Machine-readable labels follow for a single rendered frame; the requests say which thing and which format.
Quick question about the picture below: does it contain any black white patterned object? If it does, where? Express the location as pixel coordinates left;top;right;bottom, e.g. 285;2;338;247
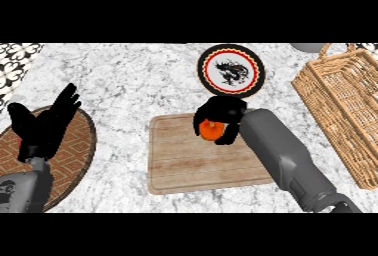
0;43;46;114

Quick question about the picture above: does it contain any round brown patterned placemat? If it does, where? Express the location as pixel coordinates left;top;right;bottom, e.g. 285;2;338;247
0;105;98;213

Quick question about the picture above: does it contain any orange squash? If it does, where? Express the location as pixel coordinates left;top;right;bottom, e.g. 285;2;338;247
198;119;228;142

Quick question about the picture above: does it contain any wooden cutting board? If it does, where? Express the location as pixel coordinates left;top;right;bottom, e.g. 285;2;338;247
146;112;275;196

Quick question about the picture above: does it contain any round dragon print plate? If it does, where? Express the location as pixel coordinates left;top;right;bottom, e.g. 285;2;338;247
197;43;267;99

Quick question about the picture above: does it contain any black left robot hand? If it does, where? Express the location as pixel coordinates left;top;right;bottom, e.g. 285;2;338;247
6;82;83;162

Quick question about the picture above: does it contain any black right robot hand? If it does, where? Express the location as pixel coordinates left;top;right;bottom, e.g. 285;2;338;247
192;96;248;146

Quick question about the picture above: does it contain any wicker basket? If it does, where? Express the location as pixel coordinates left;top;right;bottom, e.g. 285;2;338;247
291;43;378;191

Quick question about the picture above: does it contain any grey round object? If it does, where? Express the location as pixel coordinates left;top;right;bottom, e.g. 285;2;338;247
290;43;334;54

